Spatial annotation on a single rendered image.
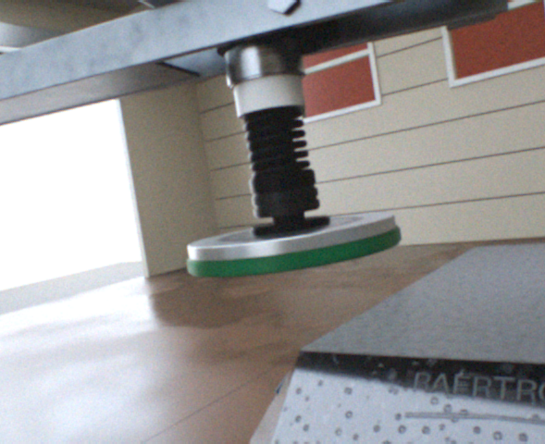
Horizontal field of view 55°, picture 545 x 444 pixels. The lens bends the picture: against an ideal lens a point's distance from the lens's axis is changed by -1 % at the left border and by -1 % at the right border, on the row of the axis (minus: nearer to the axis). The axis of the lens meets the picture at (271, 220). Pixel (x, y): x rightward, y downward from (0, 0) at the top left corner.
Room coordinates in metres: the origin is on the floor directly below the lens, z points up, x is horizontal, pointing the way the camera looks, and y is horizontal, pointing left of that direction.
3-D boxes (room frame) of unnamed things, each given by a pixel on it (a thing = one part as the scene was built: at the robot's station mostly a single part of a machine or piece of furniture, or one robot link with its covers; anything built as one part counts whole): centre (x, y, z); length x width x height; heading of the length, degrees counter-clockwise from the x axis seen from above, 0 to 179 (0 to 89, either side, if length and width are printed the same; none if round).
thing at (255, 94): (0.54, -0.02, 1.06); 0.07 x 0.07 x 0.04
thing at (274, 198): (0.54, -0.02, 0.96); 0.07 x 0.07 x 0.01
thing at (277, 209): (0.54, -0.02, 0.95); 0.07 x 0.07 x 0.01
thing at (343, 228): (0.54, -0.02, 0.92); 0.21 x 0.21 x 0.01
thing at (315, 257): (0.54, -0.02, 0.91); 0.22 x 0.22 x 0.04
